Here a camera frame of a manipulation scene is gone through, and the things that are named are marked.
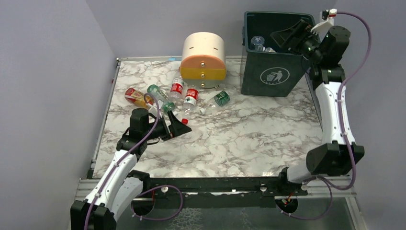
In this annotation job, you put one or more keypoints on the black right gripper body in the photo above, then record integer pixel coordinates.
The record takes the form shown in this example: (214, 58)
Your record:
(302, 34)

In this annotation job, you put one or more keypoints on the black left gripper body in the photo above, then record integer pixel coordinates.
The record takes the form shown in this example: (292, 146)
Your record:
(171, 126)

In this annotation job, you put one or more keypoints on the crushed clear bottle pink label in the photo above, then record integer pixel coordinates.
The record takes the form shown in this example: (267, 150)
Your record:
(257, 43)

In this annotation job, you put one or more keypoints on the clear bottle dark green label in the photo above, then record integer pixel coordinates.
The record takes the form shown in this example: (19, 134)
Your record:
(215, 104)

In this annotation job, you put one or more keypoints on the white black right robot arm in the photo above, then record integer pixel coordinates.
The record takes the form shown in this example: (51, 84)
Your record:
(339, 152)

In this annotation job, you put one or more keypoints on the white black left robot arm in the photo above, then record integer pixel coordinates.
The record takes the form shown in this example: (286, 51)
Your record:
(104, 205)

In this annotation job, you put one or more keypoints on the dark green plastic bin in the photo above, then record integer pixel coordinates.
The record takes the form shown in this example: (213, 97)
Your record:
(270, 74)

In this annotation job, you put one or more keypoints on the green tinted water bottle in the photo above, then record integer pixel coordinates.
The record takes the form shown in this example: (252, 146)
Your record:
(165, 104)

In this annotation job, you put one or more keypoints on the clear bottle red label left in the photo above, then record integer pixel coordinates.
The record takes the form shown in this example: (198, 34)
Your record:
(176, 88)

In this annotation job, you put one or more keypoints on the clear bottle red label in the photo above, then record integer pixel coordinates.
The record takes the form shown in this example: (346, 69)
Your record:
(176, 88)
(189, 104)

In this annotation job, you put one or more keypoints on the clear bottle red label right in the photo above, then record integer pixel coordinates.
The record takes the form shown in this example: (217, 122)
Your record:
(189, 104)

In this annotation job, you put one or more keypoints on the red label amber tea bottle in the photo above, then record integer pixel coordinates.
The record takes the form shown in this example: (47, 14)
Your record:
(137, 98)

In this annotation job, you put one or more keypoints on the cream orange yellow drawer unit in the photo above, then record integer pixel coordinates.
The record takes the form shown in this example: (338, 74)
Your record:
(203, 60)

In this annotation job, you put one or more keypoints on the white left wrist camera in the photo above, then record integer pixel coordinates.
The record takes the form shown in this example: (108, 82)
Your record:
(155, 108)

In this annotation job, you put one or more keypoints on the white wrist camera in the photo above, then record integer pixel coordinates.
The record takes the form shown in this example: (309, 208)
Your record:
(326, 21)
(155, 108)

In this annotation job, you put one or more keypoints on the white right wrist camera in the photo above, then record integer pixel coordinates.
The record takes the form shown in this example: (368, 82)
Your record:
(326, 21)

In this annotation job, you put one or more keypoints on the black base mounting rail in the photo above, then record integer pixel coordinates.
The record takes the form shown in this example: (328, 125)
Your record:
(215, 192)

